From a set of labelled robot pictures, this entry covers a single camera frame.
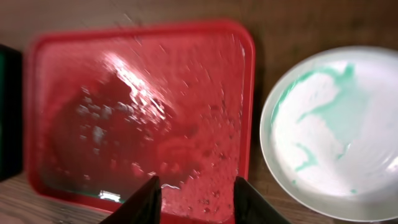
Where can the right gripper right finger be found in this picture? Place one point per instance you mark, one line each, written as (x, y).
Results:
(250, 207)

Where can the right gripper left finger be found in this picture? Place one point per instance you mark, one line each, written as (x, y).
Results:
(142, 207)

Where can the white plate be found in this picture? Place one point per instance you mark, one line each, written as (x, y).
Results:
(328, 133)

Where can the red plastic tray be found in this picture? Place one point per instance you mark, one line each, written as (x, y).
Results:
(106, 110)

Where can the dark green plastic tray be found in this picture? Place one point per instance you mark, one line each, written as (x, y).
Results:
(11, 112)

